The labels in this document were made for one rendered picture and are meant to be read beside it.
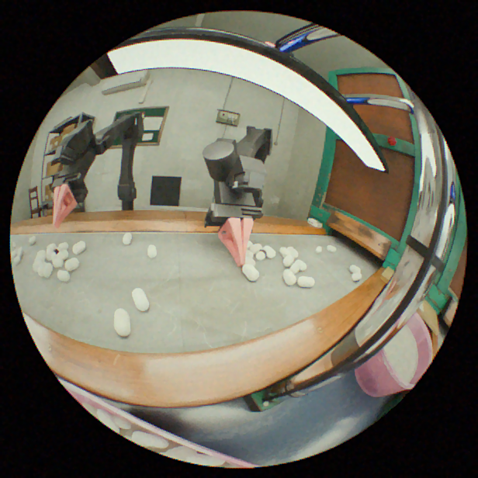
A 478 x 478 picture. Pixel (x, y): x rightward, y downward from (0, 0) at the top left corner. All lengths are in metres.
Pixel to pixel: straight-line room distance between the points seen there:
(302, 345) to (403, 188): 0.61
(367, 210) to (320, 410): 0.64
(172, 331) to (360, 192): 0.71
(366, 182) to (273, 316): 0.62
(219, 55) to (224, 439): 0.41
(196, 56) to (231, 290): 0.31
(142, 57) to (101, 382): 0.30
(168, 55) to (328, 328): 0.36
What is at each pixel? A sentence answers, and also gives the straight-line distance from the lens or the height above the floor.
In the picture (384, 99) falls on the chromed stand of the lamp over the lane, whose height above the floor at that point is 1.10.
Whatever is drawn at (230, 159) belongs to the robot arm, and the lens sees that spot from 0.28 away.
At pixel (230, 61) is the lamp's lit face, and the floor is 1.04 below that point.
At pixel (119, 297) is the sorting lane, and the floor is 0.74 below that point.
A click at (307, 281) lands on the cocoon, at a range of 0.29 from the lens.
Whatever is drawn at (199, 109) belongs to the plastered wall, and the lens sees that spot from 2.45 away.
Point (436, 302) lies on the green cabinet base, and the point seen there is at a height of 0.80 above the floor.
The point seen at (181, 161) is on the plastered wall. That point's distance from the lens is 2.27.
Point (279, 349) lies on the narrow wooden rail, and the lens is 0.16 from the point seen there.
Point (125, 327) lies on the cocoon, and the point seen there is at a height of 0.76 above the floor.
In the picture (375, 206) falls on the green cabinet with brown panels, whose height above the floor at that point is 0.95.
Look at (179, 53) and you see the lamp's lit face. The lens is 0.20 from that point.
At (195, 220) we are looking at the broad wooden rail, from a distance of 0.41.
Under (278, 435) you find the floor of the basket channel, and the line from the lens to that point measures 0.25.
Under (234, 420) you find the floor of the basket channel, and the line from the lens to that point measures 0.23.
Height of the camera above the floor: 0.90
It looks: 24 degrees down
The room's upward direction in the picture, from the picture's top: 12 degrees clockwise
